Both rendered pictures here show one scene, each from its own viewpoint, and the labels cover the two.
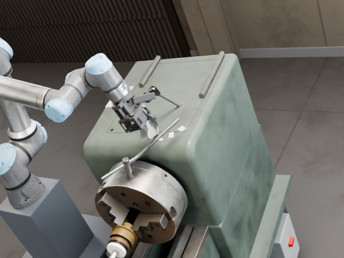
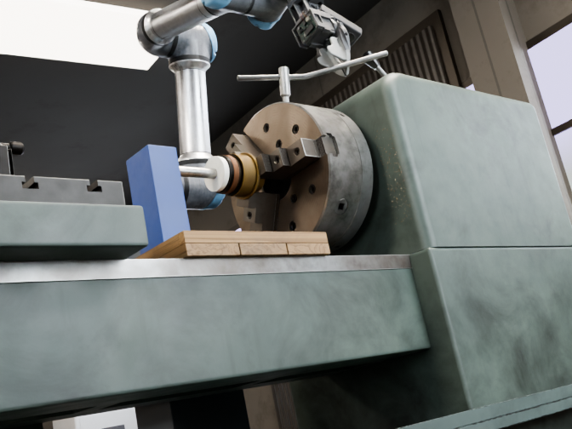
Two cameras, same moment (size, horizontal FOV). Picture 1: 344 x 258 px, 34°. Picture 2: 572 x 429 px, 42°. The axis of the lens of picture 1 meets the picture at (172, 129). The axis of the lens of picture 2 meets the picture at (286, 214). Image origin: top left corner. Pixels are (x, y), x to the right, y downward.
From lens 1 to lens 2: 1.80 m
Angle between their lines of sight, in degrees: 51
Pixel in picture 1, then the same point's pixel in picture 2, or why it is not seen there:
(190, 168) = (385, 107)
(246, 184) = (524, 282)
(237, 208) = (488, 283)
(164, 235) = (311, 209)
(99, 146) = not seen: hidden behind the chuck
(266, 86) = not seen: outside the picture
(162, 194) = (322, 116)
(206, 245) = (393, 277)
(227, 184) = (467, 214)
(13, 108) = (191, 111)
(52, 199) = not seen: hidden behind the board
